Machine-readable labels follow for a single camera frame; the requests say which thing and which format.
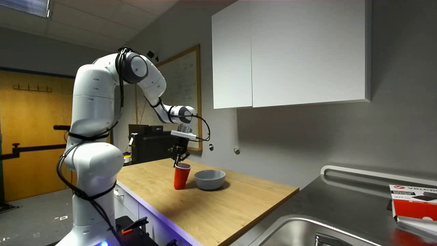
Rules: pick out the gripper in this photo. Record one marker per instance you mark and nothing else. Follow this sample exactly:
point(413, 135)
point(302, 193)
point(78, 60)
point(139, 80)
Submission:
point(180, 145)

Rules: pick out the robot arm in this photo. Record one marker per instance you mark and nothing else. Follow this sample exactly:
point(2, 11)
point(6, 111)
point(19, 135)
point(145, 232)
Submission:
point(94, 112)

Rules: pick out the red plastic cup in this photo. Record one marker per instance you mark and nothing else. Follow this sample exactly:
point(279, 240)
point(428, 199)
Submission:
point(181, 177)

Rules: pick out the grey bowl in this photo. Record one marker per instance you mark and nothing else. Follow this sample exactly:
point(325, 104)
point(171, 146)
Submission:
point(210, 180)

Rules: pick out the black appliance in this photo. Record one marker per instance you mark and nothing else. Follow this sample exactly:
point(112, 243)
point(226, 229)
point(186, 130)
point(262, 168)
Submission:
point(150, 147)

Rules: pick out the white drawer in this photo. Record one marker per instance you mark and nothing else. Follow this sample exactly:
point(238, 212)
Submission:
point(129, 203)

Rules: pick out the wood-framed whiteboard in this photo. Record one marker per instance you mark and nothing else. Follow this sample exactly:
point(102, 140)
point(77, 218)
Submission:
point(182, 82)

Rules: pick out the black and orange clamp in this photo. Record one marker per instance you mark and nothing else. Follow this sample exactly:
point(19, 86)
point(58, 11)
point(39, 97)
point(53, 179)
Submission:
point(133, 226)

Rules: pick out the narrow white cabinet door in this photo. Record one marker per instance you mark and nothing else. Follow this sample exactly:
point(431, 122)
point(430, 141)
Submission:
point(232, 61)

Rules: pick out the steel sink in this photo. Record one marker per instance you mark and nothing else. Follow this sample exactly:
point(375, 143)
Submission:
point(293, 232)

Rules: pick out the yellow wooden door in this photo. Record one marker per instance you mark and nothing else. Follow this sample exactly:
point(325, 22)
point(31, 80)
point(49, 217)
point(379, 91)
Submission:
point(30, 136)

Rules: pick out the wide white cabinet door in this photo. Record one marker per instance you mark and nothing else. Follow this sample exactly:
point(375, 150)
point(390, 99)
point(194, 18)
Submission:
point(307, 51)

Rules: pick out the ceiling light panel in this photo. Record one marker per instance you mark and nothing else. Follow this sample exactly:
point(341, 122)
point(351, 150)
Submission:
point(24, 6)

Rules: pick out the red and white box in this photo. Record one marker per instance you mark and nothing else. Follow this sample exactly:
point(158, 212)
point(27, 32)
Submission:
point(414, 206)

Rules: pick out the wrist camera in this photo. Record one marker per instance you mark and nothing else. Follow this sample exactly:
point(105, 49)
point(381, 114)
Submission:
point(183, 134)

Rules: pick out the white wall cabinet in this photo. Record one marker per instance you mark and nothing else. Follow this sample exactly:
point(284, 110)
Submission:
point(290, 54)

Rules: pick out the coat hook rail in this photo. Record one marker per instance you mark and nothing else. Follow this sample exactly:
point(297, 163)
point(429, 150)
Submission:
point(32, 89)

